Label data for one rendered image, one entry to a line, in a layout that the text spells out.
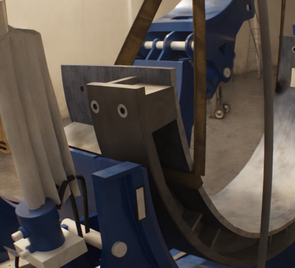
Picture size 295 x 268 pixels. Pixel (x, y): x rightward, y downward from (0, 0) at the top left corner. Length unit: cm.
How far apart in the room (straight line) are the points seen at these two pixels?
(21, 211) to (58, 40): 1085
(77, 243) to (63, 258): 8
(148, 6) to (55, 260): 126
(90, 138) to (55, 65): 1024
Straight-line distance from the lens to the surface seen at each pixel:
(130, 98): 162
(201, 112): 191
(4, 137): 989
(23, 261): 362
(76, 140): 207
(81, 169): 188
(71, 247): 159
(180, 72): 461
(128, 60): 227
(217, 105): 1135
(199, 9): 203
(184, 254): 384
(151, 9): 225
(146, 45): 517
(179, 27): 495
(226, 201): 308
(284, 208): 293
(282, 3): 329
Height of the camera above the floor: 261
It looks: 13 degrees down
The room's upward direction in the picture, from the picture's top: 4 degrees counter-clockwise
